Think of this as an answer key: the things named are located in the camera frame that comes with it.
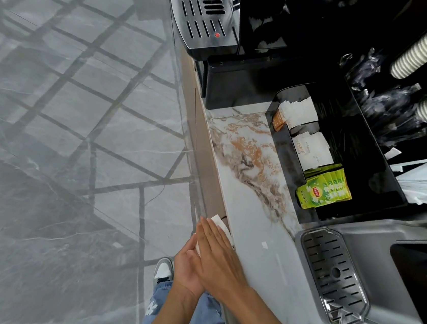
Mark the black coffee machine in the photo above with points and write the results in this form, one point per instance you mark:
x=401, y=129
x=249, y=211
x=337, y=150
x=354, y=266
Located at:
x=290, y=22

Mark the black dispenser touch panel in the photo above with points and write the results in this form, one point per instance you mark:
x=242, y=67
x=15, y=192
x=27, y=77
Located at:
x=420, y=279

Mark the black acrylic condiment organizer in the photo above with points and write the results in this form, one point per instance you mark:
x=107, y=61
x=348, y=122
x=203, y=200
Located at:
x=358, y=176

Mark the person's right forearm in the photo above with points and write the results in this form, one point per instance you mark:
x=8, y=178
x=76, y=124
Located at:
x=264, y=323

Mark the white and black sneaker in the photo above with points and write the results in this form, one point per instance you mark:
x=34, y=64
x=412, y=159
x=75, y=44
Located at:
x=164, y=270

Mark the stack of orange sugar packets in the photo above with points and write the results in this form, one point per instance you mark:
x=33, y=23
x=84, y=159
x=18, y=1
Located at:
x=279, y=120

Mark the beige counter cabinet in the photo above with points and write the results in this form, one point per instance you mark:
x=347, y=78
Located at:
x=200, y=139

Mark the white paper tissue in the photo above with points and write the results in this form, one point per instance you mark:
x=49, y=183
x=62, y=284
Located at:
x=222, y=227

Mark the stack of large white packets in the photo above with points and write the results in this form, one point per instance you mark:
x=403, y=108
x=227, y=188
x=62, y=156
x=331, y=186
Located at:
x=313, y=150

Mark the silver slotted coffee drip tray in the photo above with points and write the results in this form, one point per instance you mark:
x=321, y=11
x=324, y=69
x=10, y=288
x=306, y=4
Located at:
x=200, y=10

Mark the person's left hand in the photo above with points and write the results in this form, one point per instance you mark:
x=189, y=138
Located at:
x=185, y=266

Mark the pile of clear wrapped stirrers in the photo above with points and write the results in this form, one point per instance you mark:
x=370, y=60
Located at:
x=386, y=99

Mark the stack of green tea bags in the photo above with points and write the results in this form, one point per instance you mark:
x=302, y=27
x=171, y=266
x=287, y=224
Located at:
x=323, y=190

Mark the person's left fingers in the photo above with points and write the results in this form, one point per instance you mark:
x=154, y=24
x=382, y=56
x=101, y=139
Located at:
x=193, y=244

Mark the person's right hand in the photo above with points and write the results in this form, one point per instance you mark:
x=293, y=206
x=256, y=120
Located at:
x=221, y=264

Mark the person's left forearm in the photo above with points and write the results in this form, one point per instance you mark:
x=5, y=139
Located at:
x=171, y=316

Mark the person's right fingers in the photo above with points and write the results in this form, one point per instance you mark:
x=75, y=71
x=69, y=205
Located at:
x=210, y=236

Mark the black machine base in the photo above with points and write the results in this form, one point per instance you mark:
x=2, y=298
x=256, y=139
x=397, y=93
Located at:
x=241, y=88

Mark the blue jeans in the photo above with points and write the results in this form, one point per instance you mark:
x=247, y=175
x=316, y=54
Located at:
x=203, y=320

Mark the stack of small white packets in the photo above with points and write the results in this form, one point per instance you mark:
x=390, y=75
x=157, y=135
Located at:
x=299, y=110

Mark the small white paper scrap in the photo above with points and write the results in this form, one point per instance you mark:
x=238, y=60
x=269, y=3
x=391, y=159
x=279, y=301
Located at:
x=265, y=245

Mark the grey water dispenser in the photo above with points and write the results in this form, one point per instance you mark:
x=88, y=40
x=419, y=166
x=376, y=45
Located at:
x=385, y=241

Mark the chrome slotted dispenser drip tray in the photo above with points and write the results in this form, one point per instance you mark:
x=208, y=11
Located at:
x=333, y=277

